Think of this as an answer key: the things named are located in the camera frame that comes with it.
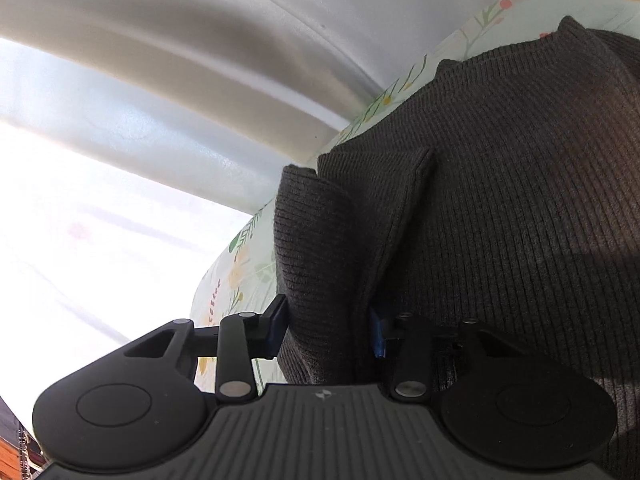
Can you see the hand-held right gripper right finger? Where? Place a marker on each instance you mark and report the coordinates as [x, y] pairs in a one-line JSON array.
[[378, 334]]

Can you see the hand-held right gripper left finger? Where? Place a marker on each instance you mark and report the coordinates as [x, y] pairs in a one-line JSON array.
[[278, 321]]

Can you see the grey ribbed knit sweater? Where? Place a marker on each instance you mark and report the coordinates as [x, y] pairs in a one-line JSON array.
[[500, 210]]

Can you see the floral printed bedsheet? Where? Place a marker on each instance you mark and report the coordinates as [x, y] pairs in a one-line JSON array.
[[241, 265]]

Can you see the white curtain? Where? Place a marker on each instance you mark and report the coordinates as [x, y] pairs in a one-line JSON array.
[[125, 150]]

